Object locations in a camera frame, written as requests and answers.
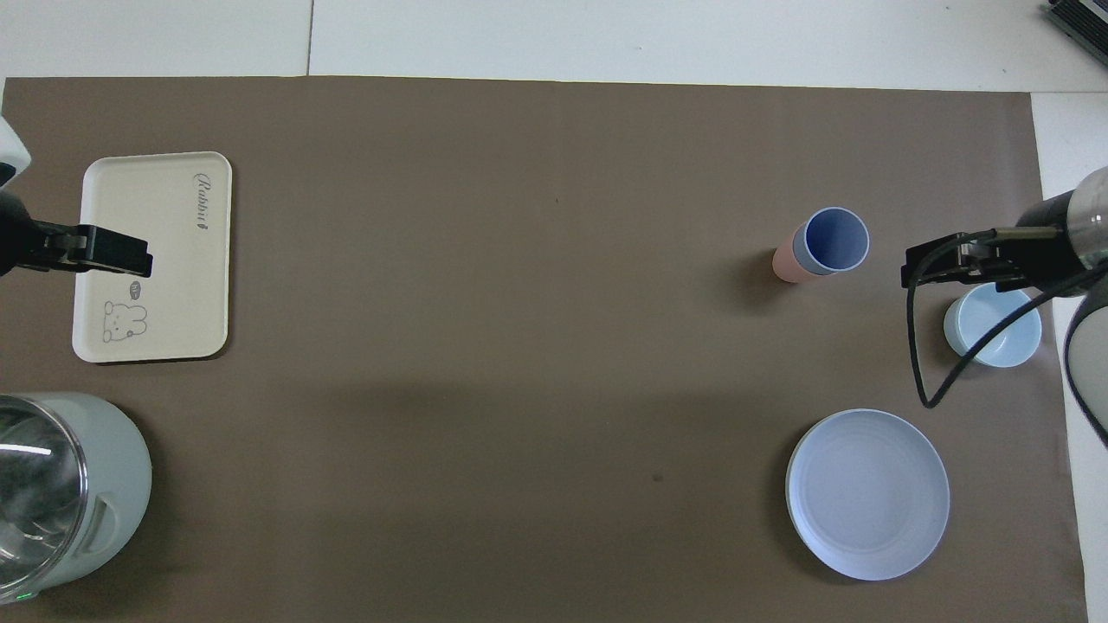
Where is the blue ribbed cup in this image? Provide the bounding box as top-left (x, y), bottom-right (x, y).
top-left (794, 207), bottom-right (870, 276)

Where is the brown table mat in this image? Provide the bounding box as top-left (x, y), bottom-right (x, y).
top-left (0, 76), bottom-right (1088, 623)

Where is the cream rabbit print tray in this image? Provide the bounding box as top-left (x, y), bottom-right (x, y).
top-left (72, 151), bottom-right (233, 363)

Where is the light blue bowl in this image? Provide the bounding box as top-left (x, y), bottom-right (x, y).
top-left (944, 282), bottom-right (1043, 369)

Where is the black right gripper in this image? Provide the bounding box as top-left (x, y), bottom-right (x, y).
top-left (900, 195), bottom-right (1074, 295)

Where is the light blue plate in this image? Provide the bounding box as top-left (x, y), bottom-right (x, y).
top-left (785, 408), bottom-right (950, 581)

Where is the pink cup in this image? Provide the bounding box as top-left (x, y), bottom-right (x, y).
top-left (772, 223), bottom-right (823, 284)

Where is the grey slatted device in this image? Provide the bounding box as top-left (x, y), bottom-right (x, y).
top-left (1045, 0), bottom-right (1108, 46)

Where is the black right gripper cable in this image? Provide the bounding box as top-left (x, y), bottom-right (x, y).
top-left (905, 227), bottom-right (1108, 410)

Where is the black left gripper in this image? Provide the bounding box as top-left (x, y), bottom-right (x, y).
top-left (0, 189), bottom-right (154, 279)

